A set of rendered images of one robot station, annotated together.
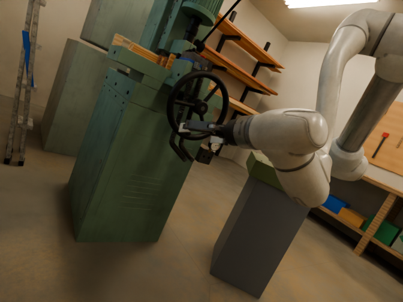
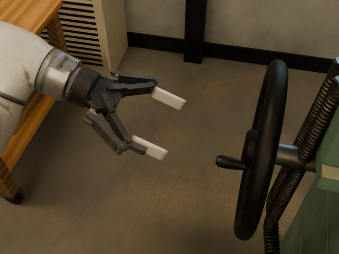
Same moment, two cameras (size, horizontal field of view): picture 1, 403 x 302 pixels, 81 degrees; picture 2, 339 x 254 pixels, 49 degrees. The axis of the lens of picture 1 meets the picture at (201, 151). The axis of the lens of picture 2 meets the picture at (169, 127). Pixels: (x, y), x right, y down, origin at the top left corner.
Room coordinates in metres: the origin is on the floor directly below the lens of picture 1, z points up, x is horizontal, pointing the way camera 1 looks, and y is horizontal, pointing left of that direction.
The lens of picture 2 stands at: (1.19, -0.26, 1.29)
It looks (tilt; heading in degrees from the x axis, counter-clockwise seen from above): 49 degrees down; 143
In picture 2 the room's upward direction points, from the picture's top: straight up
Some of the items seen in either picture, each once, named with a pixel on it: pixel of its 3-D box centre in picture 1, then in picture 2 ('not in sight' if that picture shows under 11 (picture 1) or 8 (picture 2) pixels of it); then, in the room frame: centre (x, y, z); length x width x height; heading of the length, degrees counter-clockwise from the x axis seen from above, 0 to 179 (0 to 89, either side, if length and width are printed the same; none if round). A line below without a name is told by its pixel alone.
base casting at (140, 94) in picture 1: (155, 96); not in sight; (1.34, 0.36, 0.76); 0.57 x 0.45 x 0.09; 38
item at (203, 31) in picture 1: (201, 29); not in sight; (1.51, 0.30, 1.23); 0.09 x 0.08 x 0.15; 38
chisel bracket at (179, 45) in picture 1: (182, 51); not in sight; (1.26, 0.30, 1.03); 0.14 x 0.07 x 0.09; 38
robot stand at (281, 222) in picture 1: (256, 227); not in sight; (1.32, -0.48, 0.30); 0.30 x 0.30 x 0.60; 86
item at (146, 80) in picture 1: (172, 91); not in sight; (1.20, 0.25, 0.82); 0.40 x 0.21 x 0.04; 128
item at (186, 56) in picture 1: (197, 60); not in sight; (1.09, 0.18, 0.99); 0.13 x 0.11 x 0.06; 128
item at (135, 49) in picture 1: (183, 75); not in sight; (1.28, 0.25, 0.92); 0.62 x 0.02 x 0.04; 128
